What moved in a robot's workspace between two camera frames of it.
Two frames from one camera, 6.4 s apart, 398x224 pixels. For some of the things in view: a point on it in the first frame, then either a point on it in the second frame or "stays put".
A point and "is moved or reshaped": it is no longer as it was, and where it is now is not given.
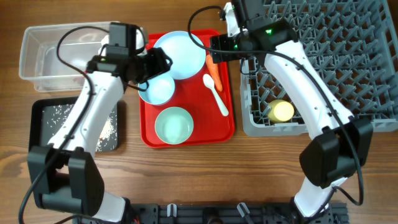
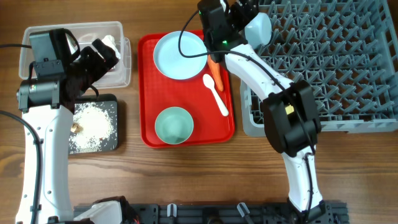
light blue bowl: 160,89 is moved or reshaped
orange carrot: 214,70 stays put
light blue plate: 188,58 stays put
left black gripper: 160,66 to 88,55
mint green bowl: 174,125 stays put
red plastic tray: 211,128 stays put
